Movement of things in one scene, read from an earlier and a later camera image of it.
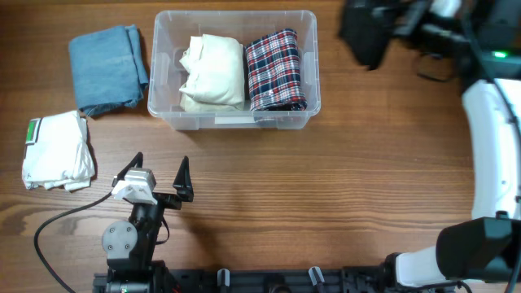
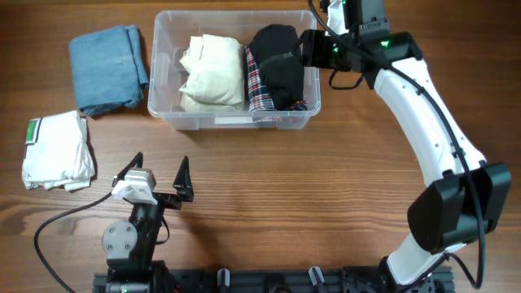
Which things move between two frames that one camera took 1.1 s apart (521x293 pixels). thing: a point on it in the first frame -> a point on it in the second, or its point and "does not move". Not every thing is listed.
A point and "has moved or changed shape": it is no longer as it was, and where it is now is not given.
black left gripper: (183, 185) does not move
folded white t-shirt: (57, 154) does not move
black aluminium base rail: (316, 280) does not move
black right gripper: (411, 29) -> (313, 41)
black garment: (365, 32) has moved or changed shape
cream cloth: (215, 80) does not move
